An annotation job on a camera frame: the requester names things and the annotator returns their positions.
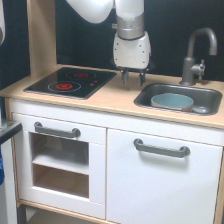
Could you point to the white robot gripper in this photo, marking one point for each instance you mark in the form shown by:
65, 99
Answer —
134, 54

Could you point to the teal pot with wooden rim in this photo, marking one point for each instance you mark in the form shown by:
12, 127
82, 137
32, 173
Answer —
172, 101

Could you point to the dark grey sink basin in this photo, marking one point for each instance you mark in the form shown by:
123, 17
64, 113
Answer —
206, 101

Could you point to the black toy stovetop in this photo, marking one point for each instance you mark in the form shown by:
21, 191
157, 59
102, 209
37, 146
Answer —
71, 83

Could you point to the white cabinet door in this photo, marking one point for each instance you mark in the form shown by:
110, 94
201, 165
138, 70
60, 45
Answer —
145, 188

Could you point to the white oven door with window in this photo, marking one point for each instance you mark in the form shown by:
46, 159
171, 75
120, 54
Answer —
64, 173

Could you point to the grey table edge at left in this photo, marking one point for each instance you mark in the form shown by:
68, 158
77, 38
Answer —
9, 129

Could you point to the blue object at left edge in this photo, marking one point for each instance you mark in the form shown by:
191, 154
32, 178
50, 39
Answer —
1, 169

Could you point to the wooden toy kitchen frame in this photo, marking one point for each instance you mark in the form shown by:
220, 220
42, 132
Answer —
111, 108

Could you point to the grey cabinet door handle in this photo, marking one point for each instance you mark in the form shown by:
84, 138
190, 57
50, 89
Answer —
180, 153

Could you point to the grey oven door handle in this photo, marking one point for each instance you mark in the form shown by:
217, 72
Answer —
74, 133

